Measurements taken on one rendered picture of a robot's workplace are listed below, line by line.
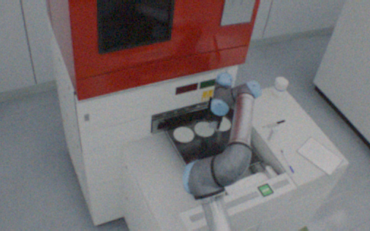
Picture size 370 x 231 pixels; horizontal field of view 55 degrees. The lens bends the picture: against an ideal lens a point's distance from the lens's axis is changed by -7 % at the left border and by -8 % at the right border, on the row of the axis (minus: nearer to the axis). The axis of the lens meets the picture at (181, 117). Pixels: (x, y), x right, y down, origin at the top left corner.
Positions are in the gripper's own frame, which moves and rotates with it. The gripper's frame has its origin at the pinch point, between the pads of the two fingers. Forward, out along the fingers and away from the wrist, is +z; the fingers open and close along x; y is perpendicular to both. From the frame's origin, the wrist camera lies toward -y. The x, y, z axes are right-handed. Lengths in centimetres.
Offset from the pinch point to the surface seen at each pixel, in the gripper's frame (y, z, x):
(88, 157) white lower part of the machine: 60, 11, 26
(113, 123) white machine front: 49, -8, 16
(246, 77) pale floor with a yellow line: -24, 101, -161
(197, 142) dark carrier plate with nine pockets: 8.8, 1.4, 10.0
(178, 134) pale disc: 18.8, 1.5, 7.3
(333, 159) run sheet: -59, -5, 9
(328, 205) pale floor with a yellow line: -99, 94, -28
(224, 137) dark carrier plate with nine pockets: -4.2, 2.0, 2.9
